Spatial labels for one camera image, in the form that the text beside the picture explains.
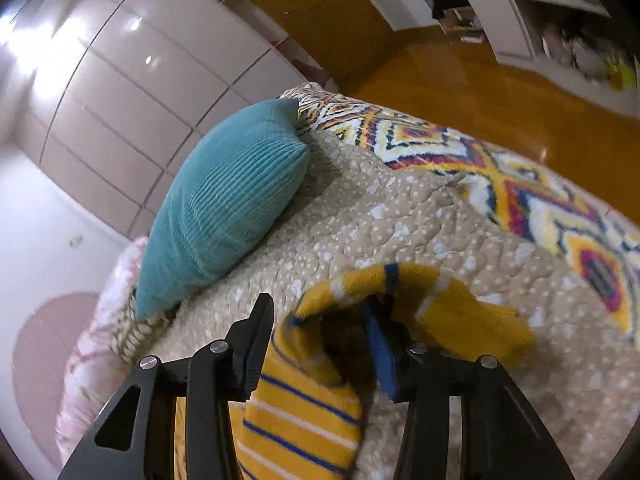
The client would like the white glossy wardrobe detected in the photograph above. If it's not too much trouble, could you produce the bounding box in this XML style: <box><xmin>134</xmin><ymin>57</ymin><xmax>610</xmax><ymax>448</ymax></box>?
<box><xmin>0</xmin><ymin>0</ymin><xmax>331</xmax><ymax>241</ymax></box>

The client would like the teal ribbed pillow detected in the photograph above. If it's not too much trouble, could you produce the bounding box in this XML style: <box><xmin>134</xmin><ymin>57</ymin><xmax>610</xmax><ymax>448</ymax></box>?
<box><xmin>134</xmin><ymin>97</ymin><xmax>310</xmax><ymax>321</ymax></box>

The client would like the olive spotted pillow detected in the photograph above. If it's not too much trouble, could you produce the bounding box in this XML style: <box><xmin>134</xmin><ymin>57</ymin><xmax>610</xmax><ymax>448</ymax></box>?
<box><xmin>117</xmin><ymin>305</ymin><xmax>173</xmax><ymax>361</ymax></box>

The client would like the wooden door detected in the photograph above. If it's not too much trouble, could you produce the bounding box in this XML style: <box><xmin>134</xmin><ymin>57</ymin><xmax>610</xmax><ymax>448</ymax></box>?
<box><xmin>200</xmin><ymin>0</ymin><xmax>401</xmax><ymax>86</ymax></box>

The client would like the colourful geometric patterned blanket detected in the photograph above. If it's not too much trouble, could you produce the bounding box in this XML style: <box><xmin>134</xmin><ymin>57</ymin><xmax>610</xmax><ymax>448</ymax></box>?
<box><xmin>277</xmin><ymin>82</ymin><xmax>640</xmax><ymax>346</ymax></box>

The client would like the yellow striped knit sweater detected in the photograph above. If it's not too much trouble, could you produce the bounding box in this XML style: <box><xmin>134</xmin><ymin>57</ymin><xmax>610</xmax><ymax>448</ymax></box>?
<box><xmin>172</xmin><ymin>261</ymin><xmax>536</xmax><ymax>480</ymax></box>

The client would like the beige dotted quilt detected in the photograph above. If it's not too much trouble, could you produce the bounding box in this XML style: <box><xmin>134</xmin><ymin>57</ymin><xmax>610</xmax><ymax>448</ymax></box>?
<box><xmin>120</xmin><ymin>130</ymin><xmax>640</xmax><ymax>480</ymax></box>

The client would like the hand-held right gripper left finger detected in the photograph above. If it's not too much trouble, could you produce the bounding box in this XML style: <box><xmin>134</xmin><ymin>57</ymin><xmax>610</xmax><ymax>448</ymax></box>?
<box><xmin>57</xmin><ymin>293</ymin><xmax>276</xmax><ymax>480</ymax></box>

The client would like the pink round headboard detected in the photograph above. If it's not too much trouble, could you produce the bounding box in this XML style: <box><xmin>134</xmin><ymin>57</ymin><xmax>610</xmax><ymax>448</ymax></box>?
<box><xmin>11</xmin><ymin>292</ymin><xmax>101</xmax><ymax>443</ymax></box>

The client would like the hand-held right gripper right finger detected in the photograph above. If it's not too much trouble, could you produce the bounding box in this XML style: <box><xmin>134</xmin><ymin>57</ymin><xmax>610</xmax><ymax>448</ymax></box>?
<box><xmin>361</xmin><ymin>295</ymin><xmax>576</xmax><ymax>480</ymax></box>

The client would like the pink floral duvet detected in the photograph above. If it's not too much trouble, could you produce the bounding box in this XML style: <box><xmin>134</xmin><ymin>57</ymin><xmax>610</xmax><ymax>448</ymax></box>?
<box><xmin>54</xmin><ymin>234</ymin><xmax>151</xmax><ymax>461</ymax></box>

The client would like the white shelf unit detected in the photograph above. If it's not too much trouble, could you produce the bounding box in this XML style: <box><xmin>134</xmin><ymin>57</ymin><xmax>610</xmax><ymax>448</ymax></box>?
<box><xmin>442</xmin><ymin>0</ymin><xmax>640</xmax><ymax>93</ymax></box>

